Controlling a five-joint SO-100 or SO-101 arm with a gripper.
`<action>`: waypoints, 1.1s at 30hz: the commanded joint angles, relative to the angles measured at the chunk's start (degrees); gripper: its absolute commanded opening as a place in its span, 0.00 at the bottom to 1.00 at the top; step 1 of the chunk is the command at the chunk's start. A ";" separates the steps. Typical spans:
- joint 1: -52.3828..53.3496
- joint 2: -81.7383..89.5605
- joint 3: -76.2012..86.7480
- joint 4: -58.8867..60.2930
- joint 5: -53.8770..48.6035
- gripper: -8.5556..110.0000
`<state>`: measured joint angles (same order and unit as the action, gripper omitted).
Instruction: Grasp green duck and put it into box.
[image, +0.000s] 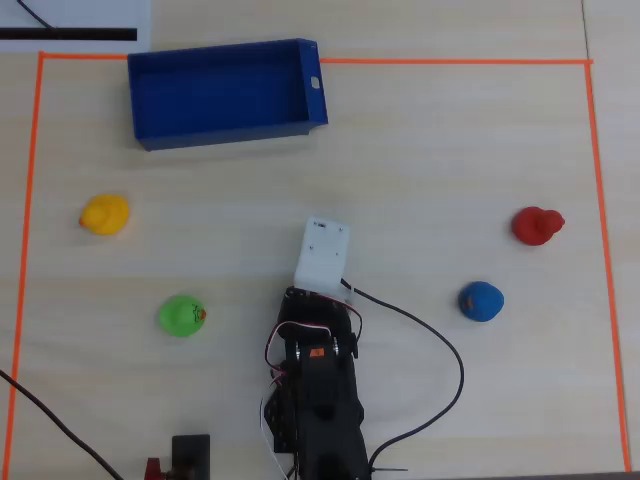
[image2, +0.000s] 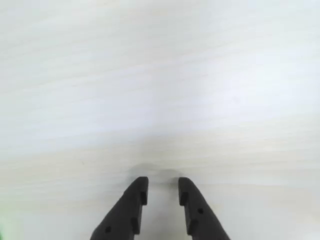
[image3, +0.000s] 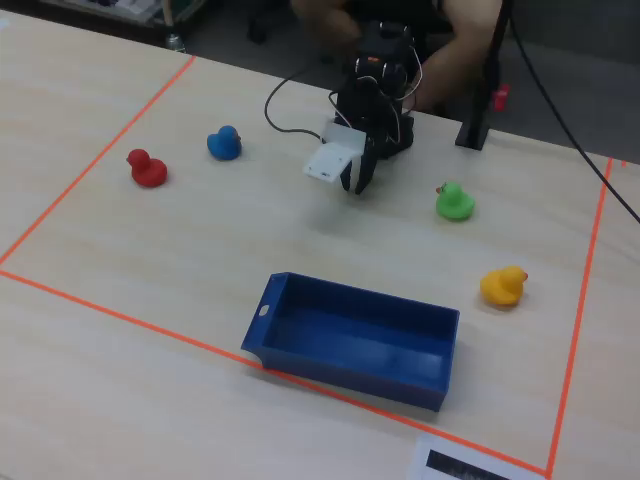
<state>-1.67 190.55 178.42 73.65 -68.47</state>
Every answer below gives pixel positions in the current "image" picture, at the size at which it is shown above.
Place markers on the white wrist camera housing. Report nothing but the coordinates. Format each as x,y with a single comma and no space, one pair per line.
322,255

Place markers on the blue plastic box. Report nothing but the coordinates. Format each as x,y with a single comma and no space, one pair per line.
220,95

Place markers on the green rubber duck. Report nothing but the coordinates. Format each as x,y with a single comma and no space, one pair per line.
177,317

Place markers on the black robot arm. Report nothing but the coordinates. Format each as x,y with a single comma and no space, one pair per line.
325,410

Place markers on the red rubber duck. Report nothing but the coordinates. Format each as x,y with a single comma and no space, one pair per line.
535,227

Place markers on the yellow rubber duck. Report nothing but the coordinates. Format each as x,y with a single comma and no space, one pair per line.
107,215

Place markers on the blue rubber duck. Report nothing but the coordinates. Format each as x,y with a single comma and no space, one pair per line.
482,302

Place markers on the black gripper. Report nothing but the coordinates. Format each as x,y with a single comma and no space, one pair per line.
298,303

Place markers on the black table clamp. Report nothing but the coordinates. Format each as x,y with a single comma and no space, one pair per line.
191,452

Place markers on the orange tape strip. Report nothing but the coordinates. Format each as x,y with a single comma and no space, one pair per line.
605,250
29,200
450,61

